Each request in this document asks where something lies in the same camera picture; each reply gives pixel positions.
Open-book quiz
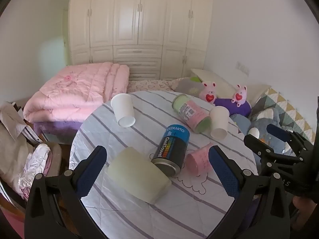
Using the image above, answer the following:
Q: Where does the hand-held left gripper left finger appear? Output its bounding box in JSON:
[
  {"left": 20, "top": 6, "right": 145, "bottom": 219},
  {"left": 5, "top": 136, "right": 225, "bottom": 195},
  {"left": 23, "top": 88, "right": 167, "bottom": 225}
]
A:
[{"left": 24, "top": 145, "right": 108, "bottom": 239}]

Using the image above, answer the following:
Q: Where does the grey and green pillow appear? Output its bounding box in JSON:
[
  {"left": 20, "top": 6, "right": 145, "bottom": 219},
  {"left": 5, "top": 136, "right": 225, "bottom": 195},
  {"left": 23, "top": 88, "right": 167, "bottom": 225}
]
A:
[{"left": 171, "top": 77, "right": 208, "bottom": 98}]

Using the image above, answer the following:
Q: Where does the blue and black can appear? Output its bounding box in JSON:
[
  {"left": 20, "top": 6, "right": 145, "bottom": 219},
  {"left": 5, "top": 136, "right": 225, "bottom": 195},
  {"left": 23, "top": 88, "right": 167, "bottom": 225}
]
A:
[{"left": 151, "top": 124, "right": 190, "bottom": 177}]

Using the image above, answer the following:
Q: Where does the pink canister with green lids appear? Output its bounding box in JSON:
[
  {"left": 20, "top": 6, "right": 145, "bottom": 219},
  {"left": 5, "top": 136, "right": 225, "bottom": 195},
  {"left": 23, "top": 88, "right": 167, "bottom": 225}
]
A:
[{"left": 172, "top": 94, "right": 212, "bottom": 133}]

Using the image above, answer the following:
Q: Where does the purple pillow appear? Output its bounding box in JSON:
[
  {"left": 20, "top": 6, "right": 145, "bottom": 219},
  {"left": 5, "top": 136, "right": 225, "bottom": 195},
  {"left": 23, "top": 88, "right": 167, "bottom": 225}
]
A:
[{"left": 214, "top": 97, "right": 252, "bottom": 118}]

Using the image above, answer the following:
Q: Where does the striped white tablecloth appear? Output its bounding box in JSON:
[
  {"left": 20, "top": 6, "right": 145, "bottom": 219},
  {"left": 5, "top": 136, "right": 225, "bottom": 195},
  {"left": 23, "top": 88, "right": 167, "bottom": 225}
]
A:
[{"left": 69, "top": 90, "right": 259, "bottom": 239}]

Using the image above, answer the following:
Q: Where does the pink plush toy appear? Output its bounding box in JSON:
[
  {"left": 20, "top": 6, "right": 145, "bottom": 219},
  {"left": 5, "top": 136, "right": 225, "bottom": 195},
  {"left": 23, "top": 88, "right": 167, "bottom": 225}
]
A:
[
  {"left": 199, "top": 80, "right": 217, "bottom": 104},
  {"left": 231, "top": 84, "right": 248, "bottom": 107}
]

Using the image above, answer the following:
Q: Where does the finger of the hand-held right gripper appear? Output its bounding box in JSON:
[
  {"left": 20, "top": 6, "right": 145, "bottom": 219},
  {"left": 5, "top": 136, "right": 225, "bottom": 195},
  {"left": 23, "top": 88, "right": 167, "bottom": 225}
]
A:
[
  {"left": 244, "top": 134, "right": 277, "bottom": 170},
  {"left": 266, "top": 123, "right": 314, "bottom": 155}
]

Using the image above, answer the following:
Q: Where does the white paper cup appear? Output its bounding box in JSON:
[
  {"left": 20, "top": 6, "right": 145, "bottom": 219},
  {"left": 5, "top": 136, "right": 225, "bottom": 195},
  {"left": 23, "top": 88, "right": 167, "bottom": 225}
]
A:
[
  {"left": 111, "top": 93, "right": 136, "bottom": 127},
  {"left": 209, "top": 106, "right": 230, "bottom": 138}
]

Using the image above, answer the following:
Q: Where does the purple bed skirt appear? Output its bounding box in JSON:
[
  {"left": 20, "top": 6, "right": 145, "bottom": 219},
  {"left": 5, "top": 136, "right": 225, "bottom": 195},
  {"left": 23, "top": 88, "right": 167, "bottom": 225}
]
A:
[{"left": 33, "top": 120, "right": 84, "bottom": 145}]

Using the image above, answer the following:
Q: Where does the pile of clothes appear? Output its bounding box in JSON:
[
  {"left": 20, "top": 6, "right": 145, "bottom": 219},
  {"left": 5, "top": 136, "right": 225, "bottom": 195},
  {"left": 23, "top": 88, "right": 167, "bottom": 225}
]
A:
[{"left": 0, "top": 101, "right": 41, "bottom": 193}]

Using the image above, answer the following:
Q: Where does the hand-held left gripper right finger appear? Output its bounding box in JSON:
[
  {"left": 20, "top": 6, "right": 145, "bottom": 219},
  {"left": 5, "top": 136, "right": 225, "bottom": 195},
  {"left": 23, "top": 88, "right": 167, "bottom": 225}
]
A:
[{"left": 208, "top": 145, "right": 291, "bottom": 239}]

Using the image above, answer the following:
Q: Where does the heart print bed sheet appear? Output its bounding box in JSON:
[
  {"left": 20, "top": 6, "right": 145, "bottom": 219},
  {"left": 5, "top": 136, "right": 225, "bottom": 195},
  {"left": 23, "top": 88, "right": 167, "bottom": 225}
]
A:
[{"left": 127, "top": 79, "right": 180, "bottom": 92}]

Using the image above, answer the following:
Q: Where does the silver foil bag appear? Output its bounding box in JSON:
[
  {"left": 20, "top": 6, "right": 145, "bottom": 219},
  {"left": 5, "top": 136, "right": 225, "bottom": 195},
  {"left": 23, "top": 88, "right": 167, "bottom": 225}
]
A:
[{"left": 19, "top": 144, "right": 52, "bottom": 196}]

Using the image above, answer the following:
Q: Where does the brown cushion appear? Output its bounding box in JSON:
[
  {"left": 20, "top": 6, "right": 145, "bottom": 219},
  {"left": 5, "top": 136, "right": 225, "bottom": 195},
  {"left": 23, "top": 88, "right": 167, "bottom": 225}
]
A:
[{"left": 37, "top": 141, "right": 63, "bottom": 180}]

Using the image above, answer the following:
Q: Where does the cream wardrobe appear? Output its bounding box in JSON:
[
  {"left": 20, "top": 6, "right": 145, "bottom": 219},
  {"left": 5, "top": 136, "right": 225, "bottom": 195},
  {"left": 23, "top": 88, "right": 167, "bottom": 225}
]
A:
[{"left": 68, "top": 0, "right": 214, "bottom": 80}]

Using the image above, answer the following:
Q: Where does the blue grey plush toy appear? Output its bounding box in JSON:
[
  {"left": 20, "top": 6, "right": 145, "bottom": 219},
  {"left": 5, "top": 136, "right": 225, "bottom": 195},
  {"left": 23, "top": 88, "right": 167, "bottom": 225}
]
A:
[{"left": 229, "top": 107, "right": 301, "bottom": 158}]

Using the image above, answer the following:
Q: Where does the pale green plastic cup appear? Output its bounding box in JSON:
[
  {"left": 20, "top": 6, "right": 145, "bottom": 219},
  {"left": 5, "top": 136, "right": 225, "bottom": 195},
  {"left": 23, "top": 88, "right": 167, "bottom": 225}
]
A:
[{"left": 108, "top": 147, "right": 172, "bottom": 204}]

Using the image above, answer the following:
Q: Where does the person's right hand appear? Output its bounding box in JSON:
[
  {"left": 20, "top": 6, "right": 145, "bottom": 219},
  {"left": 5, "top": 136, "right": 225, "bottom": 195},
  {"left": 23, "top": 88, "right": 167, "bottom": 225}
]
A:
[{"left": 292, "top": 195, "right": 315, "bottom": 232}]

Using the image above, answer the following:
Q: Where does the triangle-pattern pillow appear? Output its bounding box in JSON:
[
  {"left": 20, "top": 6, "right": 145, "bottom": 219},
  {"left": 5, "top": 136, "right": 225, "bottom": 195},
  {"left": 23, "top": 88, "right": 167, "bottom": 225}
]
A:
[{"left": 250, "top": 88, "right": 315, "bottom": 145}]

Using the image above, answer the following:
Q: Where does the folded pink quilt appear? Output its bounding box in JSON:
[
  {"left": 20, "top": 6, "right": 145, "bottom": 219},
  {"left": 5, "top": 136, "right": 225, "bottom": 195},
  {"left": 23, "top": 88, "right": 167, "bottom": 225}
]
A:
[{"left": 23, "top": 62, "right": 130, "bottom": 123}]

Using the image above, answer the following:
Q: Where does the small pink cup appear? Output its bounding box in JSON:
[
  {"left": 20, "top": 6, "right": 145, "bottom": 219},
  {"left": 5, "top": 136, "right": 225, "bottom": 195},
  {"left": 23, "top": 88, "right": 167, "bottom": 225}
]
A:
[{"left": 186, "top": 143, "right": 215, "bottom": 175}]

